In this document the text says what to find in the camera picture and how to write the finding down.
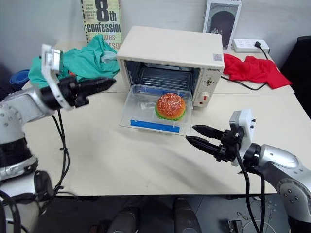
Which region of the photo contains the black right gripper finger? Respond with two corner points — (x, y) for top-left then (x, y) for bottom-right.
(191, 124), (226, 141)
(185, 135), (221, 159)

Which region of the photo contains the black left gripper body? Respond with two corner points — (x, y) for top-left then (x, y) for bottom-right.
(59, 76), (90, 109)

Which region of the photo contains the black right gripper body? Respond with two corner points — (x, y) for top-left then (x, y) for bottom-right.
(214, 128), (245, 163)

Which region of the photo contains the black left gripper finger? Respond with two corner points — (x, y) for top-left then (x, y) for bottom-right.
(78, 77), (117, 91)
(81, 84), (114, 97)

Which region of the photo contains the clear plastic food container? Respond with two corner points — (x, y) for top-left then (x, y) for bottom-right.
(122, 83), (193, 130)

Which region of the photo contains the glass toaster oven door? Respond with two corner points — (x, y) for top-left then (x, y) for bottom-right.
(119, 84), (194, 136)

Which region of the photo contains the cream toaster oven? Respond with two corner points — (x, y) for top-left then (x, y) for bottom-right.
(116, 25), (225, 109)

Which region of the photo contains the teal cloth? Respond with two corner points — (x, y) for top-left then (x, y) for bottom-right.
(28, 34), (121, 88)

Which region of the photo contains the toy hamburger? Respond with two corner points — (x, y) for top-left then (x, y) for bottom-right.
(155, 92), (187, 121)

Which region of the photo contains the blue bowl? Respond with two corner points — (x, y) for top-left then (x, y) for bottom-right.
(9, 69), (31, 92)

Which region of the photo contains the dark rounded shape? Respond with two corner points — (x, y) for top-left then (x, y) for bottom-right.
(107, 206), (141, 233)
(173, 197), (202, 233)

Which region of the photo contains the red cloth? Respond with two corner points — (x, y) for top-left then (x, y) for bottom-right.
(223, 53), (293, 90)

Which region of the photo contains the small black floor device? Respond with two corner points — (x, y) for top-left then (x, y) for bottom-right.
(227, 219), (244, 233)

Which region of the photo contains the white power strip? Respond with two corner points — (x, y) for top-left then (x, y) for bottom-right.
(231, 38), (271, 54)

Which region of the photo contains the black chair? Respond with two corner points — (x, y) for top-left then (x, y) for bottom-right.
(280, 35), (311, 120)

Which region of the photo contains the white book with archway photo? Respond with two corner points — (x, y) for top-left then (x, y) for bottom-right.
(202, 0), (243, 51)

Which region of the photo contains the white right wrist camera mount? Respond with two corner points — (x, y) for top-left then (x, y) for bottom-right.
(229, 108), (255, 167)

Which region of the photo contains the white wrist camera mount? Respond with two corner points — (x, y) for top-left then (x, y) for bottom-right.
(40, 43), (74, 112)
(229, 108), (255, 167)

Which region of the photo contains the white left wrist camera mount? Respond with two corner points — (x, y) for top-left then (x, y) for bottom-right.
(40, 43), (74, 112)

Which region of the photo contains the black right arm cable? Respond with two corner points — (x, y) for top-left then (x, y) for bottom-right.
(234, 139), (267, 233)

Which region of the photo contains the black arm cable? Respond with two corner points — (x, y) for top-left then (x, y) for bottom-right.
(51, 108), (71, 197)
(234, 139), (267, 233)

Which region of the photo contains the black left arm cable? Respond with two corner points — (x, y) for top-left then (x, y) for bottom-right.
(51, 108), (71, 197)

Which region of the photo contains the black oven power cable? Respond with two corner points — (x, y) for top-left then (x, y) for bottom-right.
(220, 41), (272, 91)

